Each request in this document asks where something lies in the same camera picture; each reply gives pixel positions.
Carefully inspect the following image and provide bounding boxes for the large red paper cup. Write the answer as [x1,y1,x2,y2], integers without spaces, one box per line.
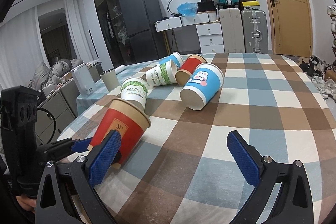
[88,98,151,168]

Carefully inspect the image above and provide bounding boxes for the beige tumbler cup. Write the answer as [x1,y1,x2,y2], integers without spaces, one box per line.
[100,68,119,92]

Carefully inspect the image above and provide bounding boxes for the near white green paper cup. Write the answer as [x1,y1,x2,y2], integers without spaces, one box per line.
[121,77,149,111]

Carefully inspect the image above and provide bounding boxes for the white green paper cup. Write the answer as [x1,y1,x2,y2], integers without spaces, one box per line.
[121,77,149,111]
[146,60,177,86]

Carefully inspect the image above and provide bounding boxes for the far white green paper cup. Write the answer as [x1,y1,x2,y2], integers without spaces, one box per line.
[146,60,177,86]

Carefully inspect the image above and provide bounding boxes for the small red paper cup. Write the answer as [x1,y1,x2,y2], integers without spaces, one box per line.
[175,55,207,86]

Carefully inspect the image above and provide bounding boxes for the far blue paper cup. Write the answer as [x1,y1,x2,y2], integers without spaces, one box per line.
[157,52,184,69]

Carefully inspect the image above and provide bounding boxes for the blue bunny paper cup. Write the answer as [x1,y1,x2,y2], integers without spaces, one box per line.
[179,63,224,111]

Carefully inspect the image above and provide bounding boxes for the left hand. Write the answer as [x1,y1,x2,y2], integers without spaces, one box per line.
[16,194,37,213]

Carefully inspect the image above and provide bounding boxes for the grey drawer cabinet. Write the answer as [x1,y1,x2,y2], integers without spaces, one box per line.
[35,80,80,144]

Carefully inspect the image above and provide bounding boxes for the grey clothes pile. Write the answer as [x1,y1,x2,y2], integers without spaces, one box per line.
[27,59,84,91]

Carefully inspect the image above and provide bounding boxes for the white curtain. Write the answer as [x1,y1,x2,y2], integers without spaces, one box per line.
[1,0,93,89]

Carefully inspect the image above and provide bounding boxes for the white appliance box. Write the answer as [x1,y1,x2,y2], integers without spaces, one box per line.
[71,63,97,97]

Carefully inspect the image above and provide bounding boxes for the dark glass cabinet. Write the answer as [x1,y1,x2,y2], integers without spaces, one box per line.
[94,0,135,67]

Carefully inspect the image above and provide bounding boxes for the black refrigerator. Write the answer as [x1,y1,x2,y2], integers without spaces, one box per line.
[120,0,167,63]

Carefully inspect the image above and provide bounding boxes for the white drawer desk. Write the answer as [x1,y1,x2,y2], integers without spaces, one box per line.
[154,11,224,54]

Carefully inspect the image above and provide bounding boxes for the blue plastic bag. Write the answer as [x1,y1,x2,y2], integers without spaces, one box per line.
[177,2,198,16]

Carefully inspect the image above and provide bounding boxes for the black bag on desk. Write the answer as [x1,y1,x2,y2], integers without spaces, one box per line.
[197,0,216,12]

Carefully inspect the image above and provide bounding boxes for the silver suitcase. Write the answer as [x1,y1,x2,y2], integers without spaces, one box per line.
[241,10,268,54]

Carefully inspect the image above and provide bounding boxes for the wooden door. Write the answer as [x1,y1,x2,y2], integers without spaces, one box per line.
[267,0,313,57]

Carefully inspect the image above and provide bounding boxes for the beige suitcase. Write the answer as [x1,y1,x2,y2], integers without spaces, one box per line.
[218,8,245,53]

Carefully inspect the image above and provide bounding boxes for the black cable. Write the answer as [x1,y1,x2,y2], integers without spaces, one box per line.
[36,107,57,143]

